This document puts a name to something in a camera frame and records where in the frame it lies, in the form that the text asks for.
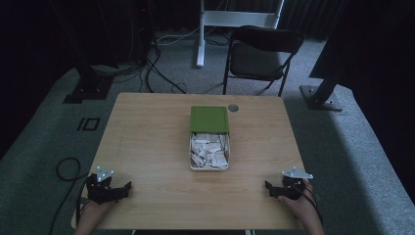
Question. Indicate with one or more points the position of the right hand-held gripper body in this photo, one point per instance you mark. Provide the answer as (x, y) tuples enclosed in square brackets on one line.
[(292, 186)]

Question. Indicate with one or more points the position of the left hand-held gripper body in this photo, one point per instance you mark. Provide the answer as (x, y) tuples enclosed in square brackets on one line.
[(99, 191)]

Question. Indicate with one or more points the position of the person's left hand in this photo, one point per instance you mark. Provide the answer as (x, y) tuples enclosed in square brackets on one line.
[(94, 209)]

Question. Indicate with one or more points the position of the person's right hand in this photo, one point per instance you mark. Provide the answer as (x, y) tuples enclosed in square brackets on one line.
[(301, 202)]

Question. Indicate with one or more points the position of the white metal box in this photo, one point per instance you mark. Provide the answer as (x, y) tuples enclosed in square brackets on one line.
[(209, 168)]

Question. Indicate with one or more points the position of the black tape floor marking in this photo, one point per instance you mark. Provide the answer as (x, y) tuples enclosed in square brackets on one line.
[(88, 124)]

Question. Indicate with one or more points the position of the pile of white paper slips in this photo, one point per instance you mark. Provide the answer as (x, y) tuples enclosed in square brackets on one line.
[(209, 150)]

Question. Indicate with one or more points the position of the grey round table grommet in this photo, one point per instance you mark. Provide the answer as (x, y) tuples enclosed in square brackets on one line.
[(233, 107)]

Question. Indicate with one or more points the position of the green box lid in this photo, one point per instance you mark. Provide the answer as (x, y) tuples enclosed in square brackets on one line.
[(209, 119)]

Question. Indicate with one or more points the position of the black folding chair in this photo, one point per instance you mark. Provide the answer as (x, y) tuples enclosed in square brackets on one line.
[(257, 60)]

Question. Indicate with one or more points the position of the white metal stand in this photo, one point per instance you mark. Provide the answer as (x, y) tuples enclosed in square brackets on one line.
[(208, 19)]

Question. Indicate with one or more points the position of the black stand with base plate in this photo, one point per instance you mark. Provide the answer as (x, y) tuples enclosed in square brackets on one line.
[(321, 98), (89, 86)]

